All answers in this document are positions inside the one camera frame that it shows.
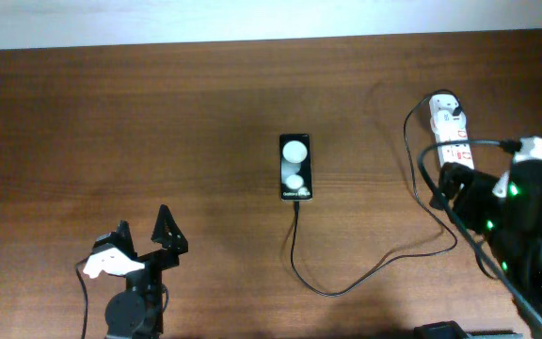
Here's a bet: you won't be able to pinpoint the black smartphone with lit screen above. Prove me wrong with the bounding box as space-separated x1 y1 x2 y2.
279 134 313 202

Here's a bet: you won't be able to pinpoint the black USB charging cable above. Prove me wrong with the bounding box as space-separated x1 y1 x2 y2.
290 88 465 299

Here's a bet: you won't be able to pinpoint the white USB charger plug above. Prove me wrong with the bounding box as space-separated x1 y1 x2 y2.
430 107 467 135

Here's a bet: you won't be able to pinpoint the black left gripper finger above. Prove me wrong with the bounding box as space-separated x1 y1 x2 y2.
151 204 188 255
115 220 136 259

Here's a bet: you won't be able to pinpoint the white power strip red switches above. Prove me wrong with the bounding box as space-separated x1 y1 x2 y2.
428 93 476 170

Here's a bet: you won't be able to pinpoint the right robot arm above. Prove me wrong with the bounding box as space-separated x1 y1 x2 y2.
438 160 542 318

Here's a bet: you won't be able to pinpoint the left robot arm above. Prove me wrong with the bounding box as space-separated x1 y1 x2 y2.
83 204 188 339

